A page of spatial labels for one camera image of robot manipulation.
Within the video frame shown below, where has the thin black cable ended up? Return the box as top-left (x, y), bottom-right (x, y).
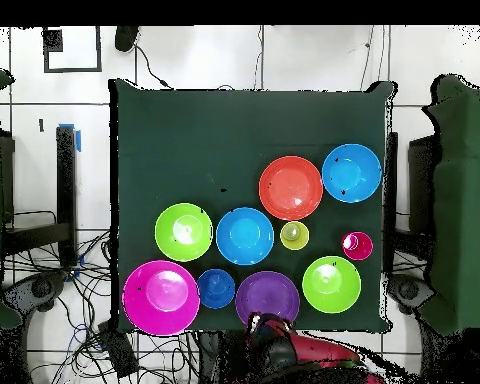
top-left (253, 25), bottom-right (265, 90)
top-left (359, 25), bottom-right (376, 92)

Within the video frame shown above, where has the large magenta plastic bowl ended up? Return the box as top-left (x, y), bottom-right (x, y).
top-left (121, 259), bottom-right (202, 337)

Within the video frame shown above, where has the small dark blue bowl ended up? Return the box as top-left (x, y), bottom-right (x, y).
top-left (196, 268), bottom-right (237, 310)

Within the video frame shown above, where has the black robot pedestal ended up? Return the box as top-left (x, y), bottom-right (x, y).
top-left (197, 330), bottom-right (265, 384)

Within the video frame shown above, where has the green plastic bowl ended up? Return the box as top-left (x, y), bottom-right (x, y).
top-left (154, 202), bottom-right (214, 263)
top-left (301, 255), bottom-right (362, 314)

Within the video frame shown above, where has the black metal stand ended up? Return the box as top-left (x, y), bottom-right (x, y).
top-left (407, 135), bottom-right (439, 261)
top-left (1, 125), bottom-right (79, 267)

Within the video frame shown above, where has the tangle of floor cables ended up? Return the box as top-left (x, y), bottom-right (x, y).
top-left (1, 209), bottom-right (201, 384)

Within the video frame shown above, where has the purple plastic bowl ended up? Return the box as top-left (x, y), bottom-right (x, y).
top-left (234, 270), bottom-right (301, 326)

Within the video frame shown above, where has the red plastic cup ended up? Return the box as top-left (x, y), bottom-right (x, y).
top-left (341, 231), bottom-right (374, 262)

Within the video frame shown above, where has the yellow plastic cup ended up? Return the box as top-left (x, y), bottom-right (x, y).
top-left (279, 220), bottom-right (310, 252)

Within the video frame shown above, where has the dark green tablecloth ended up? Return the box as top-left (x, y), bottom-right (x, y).
top-left (109, 78), bottom-right (395, 333)

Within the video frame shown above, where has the light blue plastic bowl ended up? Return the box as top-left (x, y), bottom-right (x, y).
top-left (321, 143), bottom-right (383, 204)
top-left (215, 206), bottom-right (275, 266)

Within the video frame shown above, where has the orange plastic bowl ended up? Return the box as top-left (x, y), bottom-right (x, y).
top-left (258, 155), bottom-right (324, 222)

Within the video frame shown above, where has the black power box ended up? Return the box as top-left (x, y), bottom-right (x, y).
top-left (96, 320), bottom-right (140, 378)

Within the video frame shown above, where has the black camera cable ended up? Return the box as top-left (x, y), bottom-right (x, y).
top-left (134, 42), bottom-right (174, 90)

